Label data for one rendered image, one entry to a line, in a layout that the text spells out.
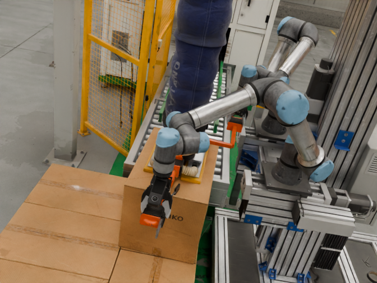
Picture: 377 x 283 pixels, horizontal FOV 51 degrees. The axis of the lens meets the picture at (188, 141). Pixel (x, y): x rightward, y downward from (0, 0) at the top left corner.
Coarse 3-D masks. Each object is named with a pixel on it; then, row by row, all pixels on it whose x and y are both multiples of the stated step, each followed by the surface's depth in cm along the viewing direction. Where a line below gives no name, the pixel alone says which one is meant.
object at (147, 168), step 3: (153, 150) 209; (150, 153) 207; (153, 153) 205; (150, 156) 204; (153, 156) 203; (147, 162) 198; (147, 165) 196; (144, 168) 194; (147, 168) 194; (150, 168) 194; (147, 171) 194; (150, 171) 194
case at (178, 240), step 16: (160, 128) 235; (144, 160) 203; (208, 160) 213; (128, 176) 189; (144, 176) 191; (208, 176) 200; (128, 192) 185; (192, 192) 187; (208, 192) 189; (128, 208) 190; (176, 208) 185; (192, 208) 184; (128, 224) 195; (176, 224) 190; (192, 224) 188; (128, 240) 200; (144, 240) 198; (160, 240) 197; (176, 240) 195; (192, 240) 193; (160, 256) 202; (176, 256) 200; (192, 256) 198
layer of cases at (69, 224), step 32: (32, 192) 227; (64, 192) 232; (96, 192) 237; (32, 224) 206; (64, 224) 210; (96, 224) 214; (0, 256) 186; (32, 256) 189; (64, 256) 192; (96, 256) 196; (128, 256) 199
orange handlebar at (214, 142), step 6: (234, 126) 221; (234, 132) 215; (234, 138) 209; (216, 144) 204; (222, 144) 203; (228, 144) 203; (234, 144) 204; (180, 156) 186; (174, 174) 173; (150, 222) 145; (156, 222) 146
